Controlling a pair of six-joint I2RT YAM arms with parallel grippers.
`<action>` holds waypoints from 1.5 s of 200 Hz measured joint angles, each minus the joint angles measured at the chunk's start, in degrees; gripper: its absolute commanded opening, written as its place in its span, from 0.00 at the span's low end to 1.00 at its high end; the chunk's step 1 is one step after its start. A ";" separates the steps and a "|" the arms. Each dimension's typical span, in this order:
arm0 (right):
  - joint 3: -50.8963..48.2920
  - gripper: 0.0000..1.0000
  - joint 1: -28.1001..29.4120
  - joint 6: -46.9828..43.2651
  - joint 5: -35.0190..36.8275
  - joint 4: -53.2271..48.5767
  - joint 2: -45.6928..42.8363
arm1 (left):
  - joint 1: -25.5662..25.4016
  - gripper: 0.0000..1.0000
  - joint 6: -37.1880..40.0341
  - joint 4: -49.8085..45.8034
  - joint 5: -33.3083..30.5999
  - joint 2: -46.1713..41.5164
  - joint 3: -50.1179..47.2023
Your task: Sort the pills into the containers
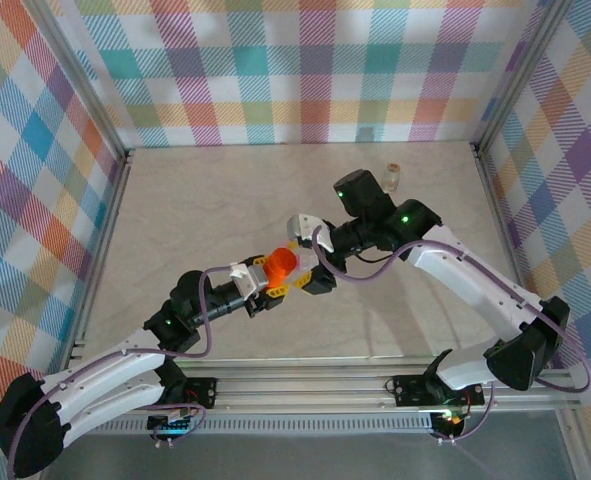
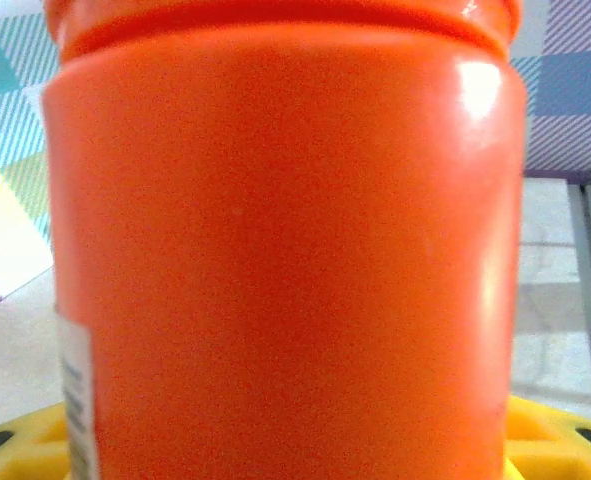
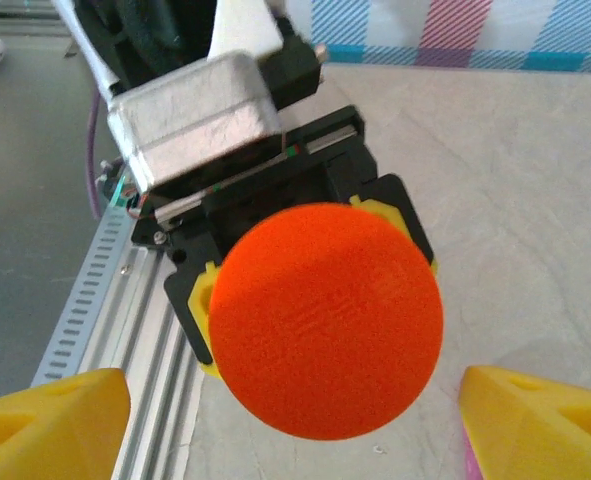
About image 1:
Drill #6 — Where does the orange plastic pill bottle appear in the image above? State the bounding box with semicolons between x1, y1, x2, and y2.
264;248;299;289

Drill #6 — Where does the clear glass pill bottle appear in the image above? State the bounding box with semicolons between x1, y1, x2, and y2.
384;162;403;194

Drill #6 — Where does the grey metal base panel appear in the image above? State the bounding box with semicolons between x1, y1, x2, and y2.
39;414;584;480

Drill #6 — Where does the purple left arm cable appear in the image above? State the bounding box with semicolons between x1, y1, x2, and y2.
5;264;241;479

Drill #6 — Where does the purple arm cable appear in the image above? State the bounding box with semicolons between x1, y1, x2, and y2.
5;264;241;479
312;225;591;446

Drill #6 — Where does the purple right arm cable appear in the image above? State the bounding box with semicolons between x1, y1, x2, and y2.
312;225;591;446

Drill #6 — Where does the aluminium side rail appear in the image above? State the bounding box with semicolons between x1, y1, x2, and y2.
62;149;136;374
472;144;551;369

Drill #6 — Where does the aluminium mounting rail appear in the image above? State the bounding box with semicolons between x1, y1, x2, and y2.
29;357;581;416

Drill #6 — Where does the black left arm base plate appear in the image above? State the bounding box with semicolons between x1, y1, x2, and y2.
164;375;220;412

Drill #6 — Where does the perforated metal cable tray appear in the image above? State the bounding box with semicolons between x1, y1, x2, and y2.
53;417;435;436

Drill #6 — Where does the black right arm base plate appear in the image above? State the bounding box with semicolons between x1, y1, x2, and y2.
391;373;486;407

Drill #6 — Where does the aluminium frame post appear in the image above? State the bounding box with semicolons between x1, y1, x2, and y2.
24;0;135;162
469;0;576;156

